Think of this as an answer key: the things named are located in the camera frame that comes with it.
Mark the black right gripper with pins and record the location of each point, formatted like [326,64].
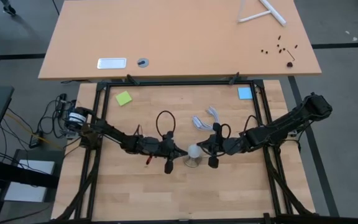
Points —
[221,146]

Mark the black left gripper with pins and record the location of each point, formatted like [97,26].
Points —
[166,151]

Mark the frosted white lightbulb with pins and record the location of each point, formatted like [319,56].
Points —
[194,151]

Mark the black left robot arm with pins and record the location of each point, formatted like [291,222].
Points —
[113,133]

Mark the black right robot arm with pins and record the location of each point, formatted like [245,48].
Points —
[291,119]

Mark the small red connector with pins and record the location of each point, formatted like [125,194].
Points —
[148,160]

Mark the blue sticky note pad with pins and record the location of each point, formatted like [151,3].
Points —
[245,93]

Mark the green sticky note pad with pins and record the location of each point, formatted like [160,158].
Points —
[123,98]

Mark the grey round desk grommet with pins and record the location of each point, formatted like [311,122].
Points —
[146,64]

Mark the silver rectangular desk plate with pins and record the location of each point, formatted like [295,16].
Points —
[112,63]

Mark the orange-brown desk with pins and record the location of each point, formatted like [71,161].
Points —
[179,37]

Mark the small black knob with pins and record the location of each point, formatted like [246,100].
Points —
[289,64]

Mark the thin dark hex key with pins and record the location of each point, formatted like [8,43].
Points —
[291,55]

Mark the black power adapter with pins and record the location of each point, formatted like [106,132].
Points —
[62,99]

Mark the thin white strip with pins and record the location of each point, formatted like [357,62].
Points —
[240,14]

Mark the short white bar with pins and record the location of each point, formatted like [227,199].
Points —
[255,16]

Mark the black power brick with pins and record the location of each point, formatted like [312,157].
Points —
[36,141]

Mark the long white bar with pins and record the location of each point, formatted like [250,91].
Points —
[275,14]

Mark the white box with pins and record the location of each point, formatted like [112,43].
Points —
[26,193]

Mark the black metal beam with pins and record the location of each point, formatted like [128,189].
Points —
[11,174]

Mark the black chair caster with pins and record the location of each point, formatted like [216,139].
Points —
[8,9]

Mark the black aluminium frame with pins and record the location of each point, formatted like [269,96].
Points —
[179,83]

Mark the black frame clamp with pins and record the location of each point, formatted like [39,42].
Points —
[234,78]
[132,79]

